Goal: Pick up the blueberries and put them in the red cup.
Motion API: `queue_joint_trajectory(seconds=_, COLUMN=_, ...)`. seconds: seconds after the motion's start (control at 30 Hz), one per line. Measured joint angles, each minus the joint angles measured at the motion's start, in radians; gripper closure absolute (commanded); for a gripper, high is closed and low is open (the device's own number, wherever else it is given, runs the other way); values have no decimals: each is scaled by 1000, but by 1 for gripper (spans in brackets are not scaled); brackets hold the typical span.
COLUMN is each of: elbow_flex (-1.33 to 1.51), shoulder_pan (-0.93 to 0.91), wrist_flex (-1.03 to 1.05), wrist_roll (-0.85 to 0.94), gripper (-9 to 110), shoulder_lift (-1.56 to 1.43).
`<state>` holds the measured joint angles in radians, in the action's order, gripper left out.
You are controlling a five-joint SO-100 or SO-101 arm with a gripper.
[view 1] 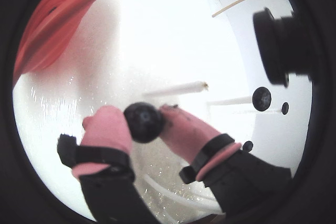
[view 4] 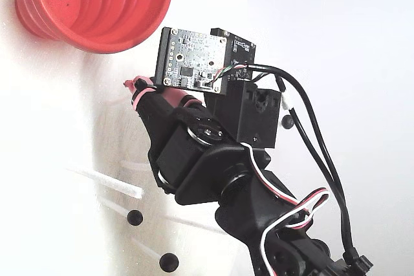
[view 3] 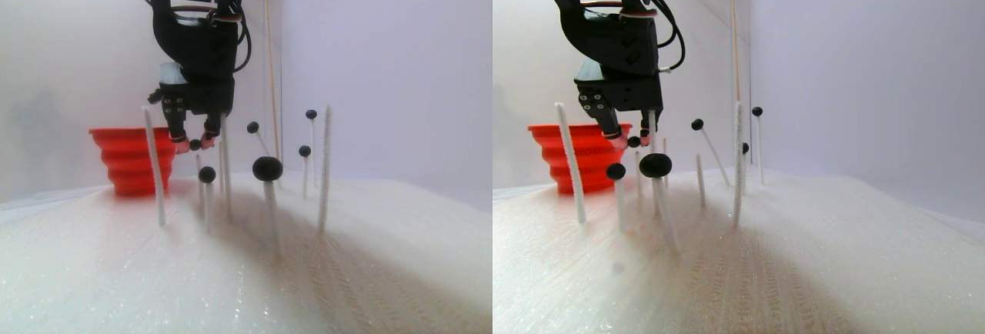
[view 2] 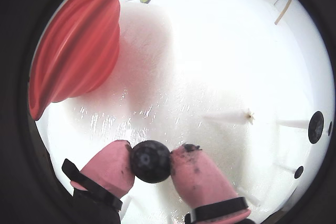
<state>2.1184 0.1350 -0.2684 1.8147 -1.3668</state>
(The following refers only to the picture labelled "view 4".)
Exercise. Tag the pink-covered gripper finger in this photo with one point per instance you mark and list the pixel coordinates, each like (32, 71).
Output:
(142, 90)
(176, 96)

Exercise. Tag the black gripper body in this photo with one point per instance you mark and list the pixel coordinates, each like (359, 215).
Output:
(174, 147)

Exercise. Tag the black fisheye camera module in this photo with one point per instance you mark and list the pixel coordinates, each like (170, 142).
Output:
(194, 59)

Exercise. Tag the red collapsible cup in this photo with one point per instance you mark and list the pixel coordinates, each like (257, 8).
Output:
(113, 14)

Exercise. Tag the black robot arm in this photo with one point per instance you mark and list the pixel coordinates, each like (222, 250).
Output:
(246, 198)

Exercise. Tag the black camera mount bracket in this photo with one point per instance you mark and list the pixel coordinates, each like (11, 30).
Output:
(252, 114)

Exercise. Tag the dark blueberry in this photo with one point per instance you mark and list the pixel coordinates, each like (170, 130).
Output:
(169, 262)
(287, 122)
(134, 216)

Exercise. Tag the white foam base sheet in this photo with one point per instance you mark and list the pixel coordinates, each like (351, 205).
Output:
(48, 127)

